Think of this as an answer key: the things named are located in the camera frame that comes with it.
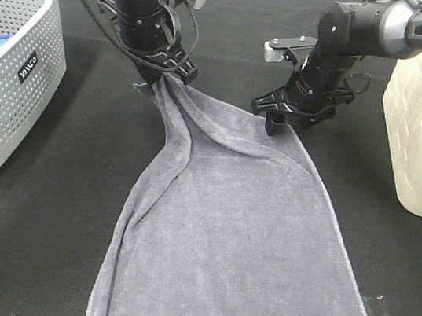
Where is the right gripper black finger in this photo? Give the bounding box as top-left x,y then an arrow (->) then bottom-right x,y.
265,112 -> 286,136

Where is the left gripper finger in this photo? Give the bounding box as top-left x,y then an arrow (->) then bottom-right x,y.
175,62 -> 199,85

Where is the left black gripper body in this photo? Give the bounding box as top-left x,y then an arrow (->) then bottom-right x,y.
97,0 -> 193,72

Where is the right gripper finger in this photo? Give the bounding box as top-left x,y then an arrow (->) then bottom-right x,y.
299,114 -> 334,130

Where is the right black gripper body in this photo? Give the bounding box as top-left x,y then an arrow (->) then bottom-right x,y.
251,50 -> 360,116

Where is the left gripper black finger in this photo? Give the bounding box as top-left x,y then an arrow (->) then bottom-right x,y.
134,62 -> 163,92

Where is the grey towel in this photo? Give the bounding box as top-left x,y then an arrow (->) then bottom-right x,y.
86,75 -> 367,316

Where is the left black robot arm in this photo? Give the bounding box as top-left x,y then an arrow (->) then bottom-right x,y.
97,0 -> 207,85

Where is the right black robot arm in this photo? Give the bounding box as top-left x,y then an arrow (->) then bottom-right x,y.
251,0 -> 422,135

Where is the black table mat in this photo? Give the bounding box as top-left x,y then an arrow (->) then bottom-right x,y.
0,0 -> 422,316

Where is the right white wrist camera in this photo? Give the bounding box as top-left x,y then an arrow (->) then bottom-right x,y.
263,35 -> 317,66

